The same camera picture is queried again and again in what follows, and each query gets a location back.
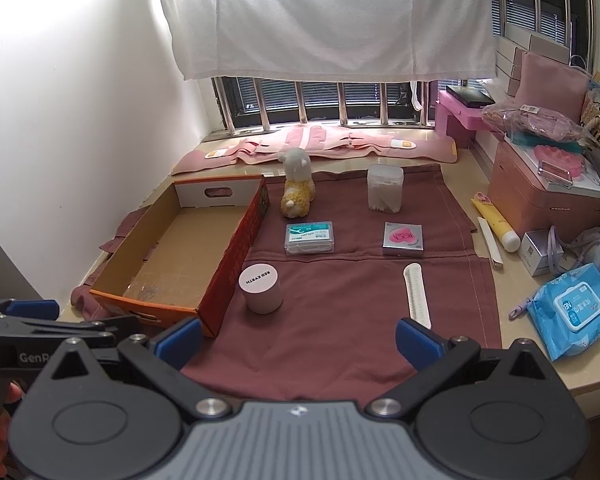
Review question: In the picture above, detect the white embossed long case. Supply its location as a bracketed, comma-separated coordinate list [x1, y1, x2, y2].
[403, 263, 432, 330]

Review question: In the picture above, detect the pink cylindrical jar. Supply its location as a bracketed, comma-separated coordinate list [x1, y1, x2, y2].
[238, 263, 283, 315]

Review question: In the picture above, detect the silver box pink heart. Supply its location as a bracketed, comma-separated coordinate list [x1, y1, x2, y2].
[382, 222, 424, 256]

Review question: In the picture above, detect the clear floss pick box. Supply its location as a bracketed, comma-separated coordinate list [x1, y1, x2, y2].
[284, 221, 335, 256]

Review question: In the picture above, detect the clear cotton swab container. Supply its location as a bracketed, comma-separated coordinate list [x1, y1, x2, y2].
[367, 164, 404, 214]

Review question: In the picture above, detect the yellow white alpaca plush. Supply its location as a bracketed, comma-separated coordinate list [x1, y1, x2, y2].
[279, 148, 315, 219]

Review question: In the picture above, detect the person's left hand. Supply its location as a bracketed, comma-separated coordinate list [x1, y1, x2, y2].
[0, 382, 23, 478]

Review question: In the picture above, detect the orange cardboard box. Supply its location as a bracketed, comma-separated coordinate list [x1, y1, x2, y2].
[91, 176, 270, 338]

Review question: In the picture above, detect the purple clip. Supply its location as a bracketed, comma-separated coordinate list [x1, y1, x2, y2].
[508, 298, 532, 321]

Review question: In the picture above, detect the white nail file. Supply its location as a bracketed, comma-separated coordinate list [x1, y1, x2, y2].
[477, 217, 504, 269]

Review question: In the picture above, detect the maroon cloth mat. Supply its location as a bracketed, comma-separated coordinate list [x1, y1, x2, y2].
[69, 162, 504, 406]

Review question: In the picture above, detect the yellow cream tube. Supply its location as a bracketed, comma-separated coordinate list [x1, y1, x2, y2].
[471, 192, 521, 252]

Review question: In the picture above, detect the small silver box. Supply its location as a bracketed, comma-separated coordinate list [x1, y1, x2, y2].
[518, 230, 564, 278]

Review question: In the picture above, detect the blue wet wipes pack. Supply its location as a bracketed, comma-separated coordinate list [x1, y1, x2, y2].
[527, 263, 600, 362]

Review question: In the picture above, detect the pink storage box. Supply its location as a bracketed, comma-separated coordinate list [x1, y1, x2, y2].
[486, 141, 600, 242]

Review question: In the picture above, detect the grey knit item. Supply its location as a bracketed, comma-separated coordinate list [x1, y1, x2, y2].
[552, 228, 600, 272]

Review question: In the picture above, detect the pink fabric belt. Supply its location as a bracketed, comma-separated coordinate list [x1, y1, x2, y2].
[172, 125, 458, 176]

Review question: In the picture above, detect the pink massage brush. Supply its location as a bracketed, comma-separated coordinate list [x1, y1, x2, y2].
[533, 145, 584, 179]

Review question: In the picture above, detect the plastic bag of items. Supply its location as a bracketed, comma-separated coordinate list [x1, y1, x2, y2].
[481, 102, 586, 142]

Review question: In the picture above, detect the black device on shelf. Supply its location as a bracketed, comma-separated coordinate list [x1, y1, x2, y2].
[446, 86, 494, 108]

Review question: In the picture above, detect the pink cushion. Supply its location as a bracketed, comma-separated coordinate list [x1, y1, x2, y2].
[514, 51, 590, 122]

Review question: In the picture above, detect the white hanging towel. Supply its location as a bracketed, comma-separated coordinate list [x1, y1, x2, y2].
[160, 0, 496, 84]

